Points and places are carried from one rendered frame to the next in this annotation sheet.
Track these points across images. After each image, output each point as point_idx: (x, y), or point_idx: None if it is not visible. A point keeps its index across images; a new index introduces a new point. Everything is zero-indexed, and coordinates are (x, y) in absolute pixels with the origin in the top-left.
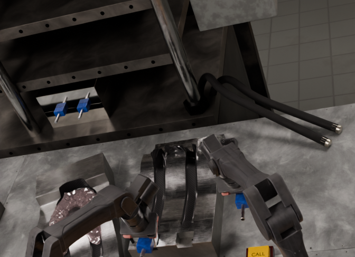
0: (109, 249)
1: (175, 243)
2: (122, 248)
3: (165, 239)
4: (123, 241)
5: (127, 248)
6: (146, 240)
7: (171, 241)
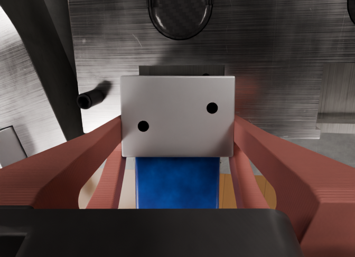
0: (3, 74)
1: (316, 131)
2: (54, 28)
3: (260, 98)
4: None
5: (68, 27)
6: (185, 184)
7: (295, 115)
